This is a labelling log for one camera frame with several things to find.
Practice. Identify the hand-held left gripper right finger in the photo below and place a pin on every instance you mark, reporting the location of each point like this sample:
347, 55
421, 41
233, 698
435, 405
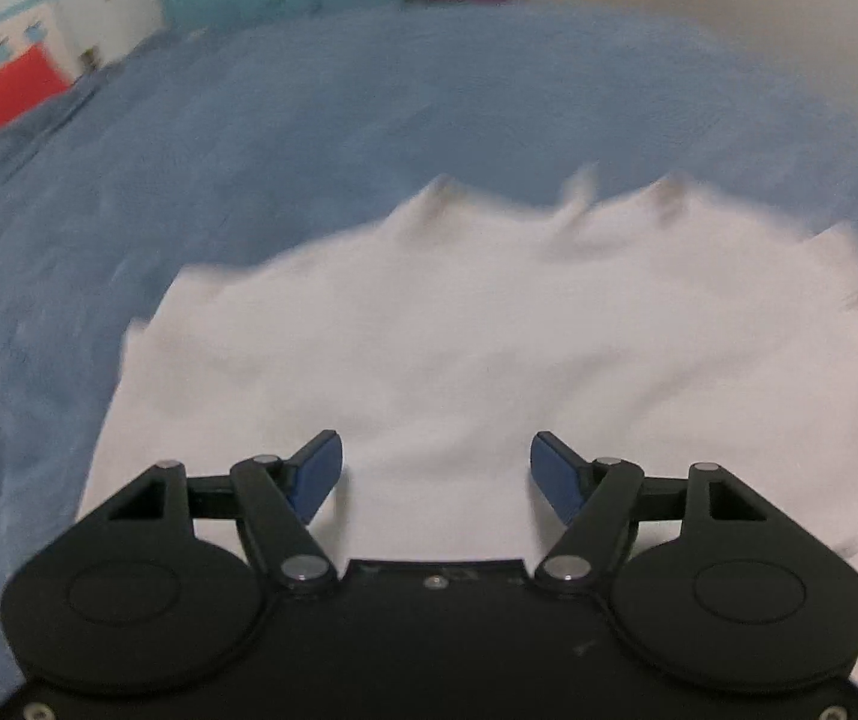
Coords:
555, 472

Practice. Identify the brown bedside socket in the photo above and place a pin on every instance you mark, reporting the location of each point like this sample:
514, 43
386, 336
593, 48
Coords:
89, 58

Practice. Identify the white printed sweatshirt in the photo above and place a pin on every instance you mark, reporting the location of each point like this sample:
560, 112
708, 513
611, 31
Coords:
436, 360

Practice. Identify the blue fleece blanket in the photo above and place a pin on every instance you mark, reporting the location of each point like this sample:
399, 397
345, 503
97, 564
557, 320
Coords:
286, 127

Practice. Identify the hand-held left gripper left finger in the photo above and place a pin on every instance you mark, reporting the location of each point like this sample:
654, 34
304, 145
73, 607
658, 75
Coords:
316, 472

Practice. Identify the red pillow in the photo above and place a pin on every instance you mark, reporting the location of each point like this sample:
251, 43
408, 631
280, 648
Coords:
1, 97

